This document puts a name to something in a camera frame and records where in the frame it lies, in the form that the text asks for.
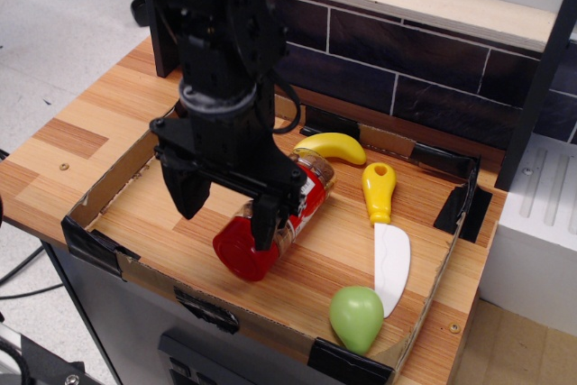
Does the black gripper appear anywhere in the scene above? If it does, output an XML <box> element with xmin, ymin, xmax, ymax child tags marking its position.
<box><xmin>150</xmin><ymin>100</ymin><xmax>305</xmax><ymax>252</ymax></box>

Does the red-lidded basil spice bottle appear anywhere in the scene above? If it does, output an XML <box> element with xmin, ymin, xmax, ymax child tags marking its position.
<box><xmin>213</xmin><ymin>148</ymin><xmax>335</xmax><ymax>281</ymax></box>

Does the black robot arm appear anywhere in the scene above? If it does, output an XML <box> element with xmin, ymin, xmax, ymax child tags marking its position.
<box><xmin>150</xmin><ymin>0</ymin><xmax>306</xmax><ymax>251</ymax></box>

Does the cardboard fence with black tape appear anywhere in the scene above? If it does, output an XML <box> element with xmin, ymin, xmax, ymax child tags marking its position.
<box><xmin>60</xmin><ymin>94</ymin><xmax>504</xmax><ymax>384</ymax></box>

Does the yellow toy banana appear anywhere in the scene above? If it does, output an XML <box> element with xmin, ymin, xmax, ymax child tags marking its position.
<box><xmin>293</xmin><ymin>133</ymin><xmax>367</xmax><ymax>165</ymax></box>

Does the green toy pear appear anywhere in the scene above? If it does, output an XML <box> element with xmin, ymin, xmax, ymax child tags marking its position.
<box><xmin>329</xmin><ymin>286</ymin><xmax>384</xmax><ymax>355</ymax></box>

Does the black caster wheel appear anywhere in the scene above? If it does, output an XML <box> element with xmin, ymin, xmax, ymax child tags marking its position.
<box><xmin>130</xmin><ymin>0</ymin><xmax>149</xmax><ymax>27</ymax></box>

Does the dark brick-pattern back panel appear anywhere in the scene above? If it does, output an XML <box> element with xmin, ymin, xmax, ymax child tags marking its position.
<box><xmin>148</xmin><ymin>0</ymin><xmax>577</xmax><ymax>151</ymax></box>

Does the yellow-handled white toy knife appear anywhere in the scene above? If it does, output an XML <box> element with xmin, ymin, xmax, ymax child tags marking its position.
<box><xmin>362</xmin><ymin>162</ymin><xmax>411</xmax><ymax>318</ymax></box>

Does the black floor cable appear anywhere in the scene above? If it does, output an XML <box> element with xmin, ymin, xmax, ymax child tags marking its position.
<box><xmin>0</xmin><ymin>243</ymin><xmax>64</xmax><ymax>300</ymax></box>

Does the black metal bracket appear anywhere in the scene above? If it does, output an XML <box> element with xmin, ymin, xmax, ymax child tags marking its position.
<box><xmin>1</xmin><ymin>323</ymin><xmax>93</xmax><ymax>384</ymax></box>

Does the black vertical post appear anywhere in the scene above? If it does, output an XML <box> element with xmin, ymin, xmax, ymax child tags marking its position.
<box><xmin>494</xmin><ymin>0</ymin><xmax>576</xmax><ymax>192</ymax></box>

